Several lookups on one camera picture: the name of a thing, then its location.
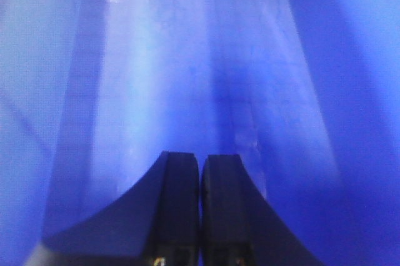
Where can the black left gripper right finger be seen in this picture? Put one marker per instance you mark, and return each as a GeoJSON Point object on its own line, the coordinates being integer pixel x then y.
{"type": "Point", "coordinates": [239, 226]}

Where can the blue plastic bin front left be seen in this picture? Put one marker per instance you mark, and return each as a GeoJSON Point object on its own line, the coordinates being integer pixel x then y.
{"type": "Point", "coordinates": [305, 91]}

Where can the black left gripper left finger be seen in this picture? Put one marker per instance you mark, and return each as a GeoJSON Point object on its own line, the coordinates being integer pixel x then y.
{"type": "Point", "coordinates": [156, 222]}

